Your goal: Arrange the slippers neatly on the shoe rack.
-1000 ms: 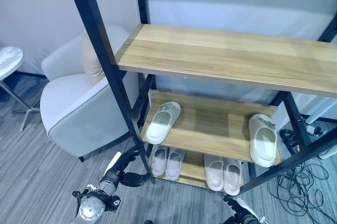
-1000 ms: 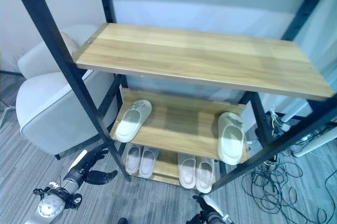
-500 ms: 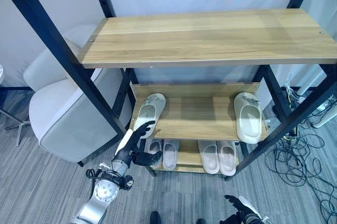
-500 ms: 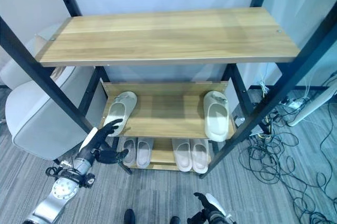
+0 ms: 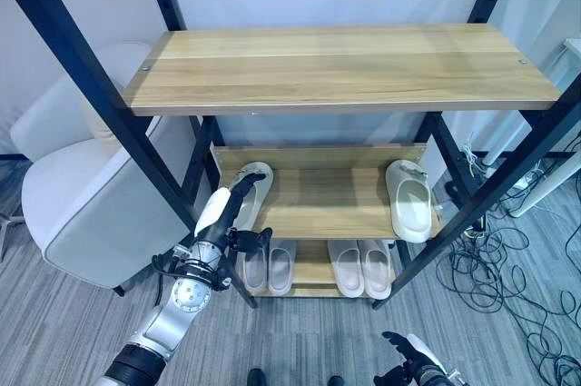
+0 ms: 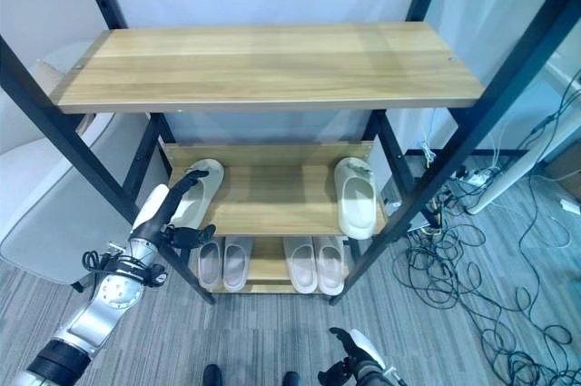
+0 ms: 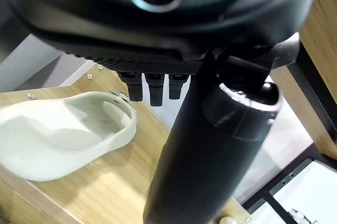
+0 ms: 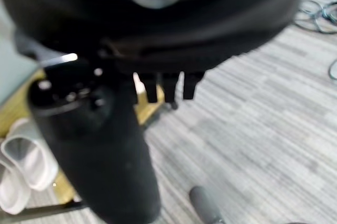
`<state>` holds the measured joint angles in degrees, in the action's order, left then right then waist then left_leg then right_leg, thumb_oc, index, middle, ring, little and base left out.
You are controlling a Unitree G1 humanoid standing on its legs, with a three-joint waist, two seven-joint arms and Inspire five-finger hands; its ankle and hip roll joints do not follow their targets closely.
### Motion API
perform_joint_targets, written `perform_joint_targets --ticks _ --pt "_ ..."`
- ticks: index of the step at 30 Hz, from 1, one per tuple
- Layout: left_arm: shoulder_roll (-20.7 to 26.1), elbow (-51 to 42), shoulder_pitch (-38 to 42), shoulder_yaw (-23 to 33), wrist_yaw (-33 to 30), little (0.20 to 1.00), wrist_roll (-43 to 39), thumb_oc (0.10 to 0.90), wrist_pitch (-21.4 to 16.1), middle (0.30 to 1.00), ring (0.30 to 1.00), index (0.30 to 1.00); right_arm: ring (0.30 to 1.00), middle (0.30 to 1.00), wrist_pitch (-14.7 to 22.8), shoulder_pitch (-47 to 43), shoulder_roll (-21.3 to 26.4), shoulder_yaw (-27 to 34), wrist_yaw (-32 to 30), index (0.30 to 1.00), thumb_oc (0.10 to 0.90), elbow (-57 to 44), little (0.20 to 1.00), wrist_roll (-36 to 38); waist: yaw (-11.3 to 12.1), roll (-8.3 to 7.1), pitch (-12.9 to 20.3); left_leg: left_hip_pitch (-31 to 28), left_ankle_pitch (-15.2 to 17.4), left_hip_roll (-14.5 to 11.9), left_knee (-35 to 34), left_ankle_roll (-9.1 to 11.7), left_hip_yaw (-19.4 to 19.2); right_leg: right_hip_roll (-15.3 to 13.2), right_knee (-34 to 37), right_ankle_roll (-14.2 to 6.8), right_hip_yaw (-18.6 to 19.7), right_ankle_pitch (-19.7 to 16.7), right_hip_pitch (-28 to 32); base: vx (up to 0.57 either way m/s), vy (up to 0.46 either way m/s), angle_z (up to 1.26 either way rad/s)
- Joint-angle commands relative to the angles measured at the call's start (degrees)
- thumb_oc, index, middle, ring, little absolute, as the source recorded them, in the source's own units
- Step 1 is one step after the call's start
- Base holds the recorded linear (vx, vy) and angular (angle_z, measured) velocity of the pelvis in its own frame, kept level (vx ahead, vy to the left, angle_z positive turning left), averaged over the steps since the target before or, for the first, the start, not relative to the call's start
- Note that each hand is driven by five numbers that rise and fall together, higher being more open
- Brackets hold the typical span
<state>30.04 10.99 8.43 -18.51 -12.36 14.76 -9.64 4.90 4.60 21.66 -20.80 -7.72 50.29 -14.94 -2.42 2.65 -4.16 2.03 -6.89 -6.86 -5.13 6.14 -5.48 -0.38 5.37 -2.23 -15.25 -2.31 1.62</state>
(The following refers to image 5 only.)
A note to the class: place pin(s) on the dark right robot foot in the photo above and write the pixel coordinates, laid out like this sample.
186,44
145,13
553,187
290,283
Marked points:
336,380

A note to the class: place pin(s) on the black metal rack frame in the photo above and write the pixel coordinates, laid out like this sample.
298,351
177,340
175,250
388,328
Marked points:
75,54

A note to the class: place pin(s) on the large wooden shelf board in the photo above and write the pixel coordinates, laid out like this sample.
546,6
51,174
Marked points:
336,68

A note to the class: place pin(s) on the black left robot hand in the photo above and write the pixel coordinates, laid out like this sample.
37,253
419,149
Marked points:
217,210

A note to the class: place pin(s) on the white power strip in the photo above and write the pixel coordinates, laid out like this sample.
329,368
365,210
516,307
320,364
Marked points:
526,181

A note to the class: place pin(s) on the beige cushion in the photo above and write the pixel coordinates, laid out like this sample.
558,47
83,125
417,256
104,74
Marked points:
97,127

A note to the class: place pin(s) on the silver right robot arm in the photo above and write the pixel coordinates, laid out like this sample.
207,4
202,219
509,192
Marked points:
447,379

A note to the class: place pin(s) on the black power strip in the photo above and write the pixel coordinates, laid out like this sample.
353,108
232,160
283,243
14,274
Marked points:
474,229

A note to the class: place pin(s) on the white upholstered armchair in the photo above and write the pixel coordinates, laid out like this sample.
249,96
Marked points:
91,231

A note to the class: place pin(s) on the cream foam slipper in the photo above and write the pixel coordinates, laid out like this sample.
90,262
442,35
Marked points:
410,209
255,204

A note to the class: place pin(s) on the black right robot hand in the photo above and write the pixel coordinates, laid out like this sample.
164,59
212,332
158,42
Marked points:
422,354

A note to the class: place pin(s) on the dark left robot foot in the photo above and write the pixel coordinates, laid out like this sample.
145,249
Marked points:
256,378

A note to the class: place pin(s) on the small wooden shelf board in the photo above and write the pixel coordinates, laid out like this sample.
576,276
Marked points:
313,263

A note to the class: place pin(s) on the dark robot foot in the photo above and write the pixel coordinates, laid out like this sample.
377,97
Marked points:
256,378
336,380

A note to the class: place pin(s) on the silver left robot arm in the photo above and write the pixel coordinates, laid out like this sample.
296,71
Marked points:
181,304

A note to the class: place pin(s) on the beige foam slipper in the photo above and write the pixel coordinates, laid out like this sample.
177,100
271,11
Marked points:
377,270
255,270
281,268
347,270

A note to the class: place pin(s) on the wooden shelf board with backboard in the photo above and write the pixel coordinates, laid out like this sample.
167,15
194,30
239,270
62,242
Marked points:
327,204

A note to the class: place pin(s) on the grey chair base leg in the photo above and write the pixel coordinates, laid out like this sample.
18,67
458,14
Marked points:
9,227

